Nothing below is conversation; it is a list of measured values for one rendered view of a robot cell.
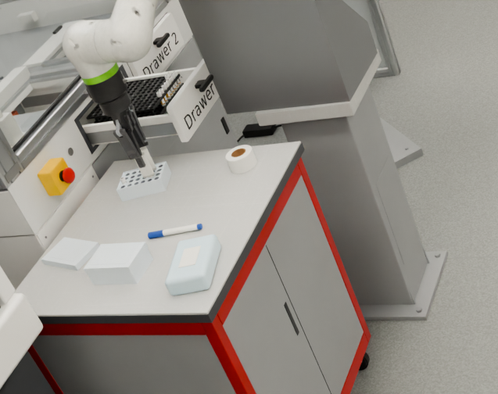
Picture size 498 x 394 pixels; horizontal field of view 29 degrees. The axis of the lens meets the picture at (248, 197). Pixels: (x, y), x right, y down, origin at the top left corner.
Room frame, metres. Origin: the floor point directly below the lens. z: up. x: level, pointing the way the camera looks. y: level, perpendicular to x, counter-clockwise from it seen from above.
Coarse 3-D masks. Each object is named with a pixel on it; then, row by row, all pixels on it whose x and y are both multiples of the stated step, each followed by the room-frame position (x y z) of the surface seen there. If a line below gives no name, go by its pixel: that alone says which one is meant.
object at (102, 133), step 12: (180, 72) 2.55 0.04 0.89; (84, 120) 2.54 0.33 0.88; (144, 120) 2.35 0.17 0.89; (156, 120) 2.33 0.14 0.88; (168, 120) 2.31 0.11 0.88; (96, 132) 2.44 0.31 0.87; (108, 132) 2.42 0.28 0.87; (144, 132) 2.36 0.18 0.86; (156, 132) 2.34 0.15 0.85; (168, 132) 2.32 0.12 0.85; (96, 144) 2.46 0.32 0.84
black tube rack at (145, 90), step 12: (132, 84) 2.59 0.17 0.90; (144, 84) 2.55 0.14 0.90; (156, 84) 2.52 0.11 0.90; (132, 96) 2.51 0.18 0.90; (144, 96) 2.48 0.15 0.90; (156, 96) 2.44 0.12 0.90; (96, 108) 2.54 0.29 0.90; (144, 108) 2.40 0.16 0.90; (156, 108) 2.44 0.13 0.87; (96, 120) 2.50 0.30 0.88; (108, 120) 2.50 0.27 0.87
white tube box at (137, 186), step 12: (156, 168) 2.26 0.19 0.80; (168, 168) 2.26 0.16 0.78; (132, 180) 2.26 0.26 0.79; (144, 180) 2.23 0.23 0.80; (156, 180) 2.19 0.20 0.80; (168, 180) 2.23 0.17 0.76; (120, 192) 2.23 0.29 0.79; (132, 192) 2.22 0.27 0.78; (144, 192) 2.21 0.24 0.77; (156, 192) 2.20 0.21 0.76
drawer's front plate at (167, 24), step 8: (168, 16) 2.92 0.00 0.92; (160, 24) 2.87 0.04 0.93; (168, 24) 2.90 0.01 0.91; (176, 24) 2.94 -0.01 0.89; (160, 32) 2.86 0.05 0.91; (168, 32) 2.89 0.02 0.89; (176, 32) 2.92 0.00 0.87; (152, 40) 2.81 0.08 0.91; (168, 40) 2.88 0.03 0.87; (176, 40) 2.91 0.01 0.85; (152, 48) 2.80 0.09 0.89; (160, 48) 2.83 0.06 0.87; (168, 48) 2.86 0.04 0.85; (176, 48) 2.89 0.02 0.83; (152, 56) 2.79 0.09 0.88; (160, 56) 2.82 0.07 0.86; (168, 56) 2.85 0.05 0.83; (128, 64) 2.71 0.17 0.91; (136, 64) 2.71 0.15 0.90; (144, 64) 2.74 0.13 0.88; (152, 64) 2.77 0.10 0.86; (160, 64) 2.80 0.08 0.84; (136, 72) 2.70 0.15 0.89; (160, 72) 2.79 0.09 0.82
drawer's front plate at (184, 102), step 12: (192, 72) 2.43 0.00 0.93; (204, 72) 2.44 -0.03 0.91; (192, 84) 2.38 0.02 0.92; (180, 96) 2.32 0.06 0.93; (192, 96) 2.36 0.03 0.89; (216, 96) 2.45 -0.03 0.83; (168, 108) 2.28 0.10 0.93; (180, 108) 2.30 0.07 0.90; (192, 108) 2.34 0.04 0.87; (204, 108) 2.39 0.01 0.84; (180, 120) 2.28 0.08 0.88; (192, 120) 2.33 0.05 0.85; (180, 132) 2.28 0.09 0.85; (192, 132) 2.31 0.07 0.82
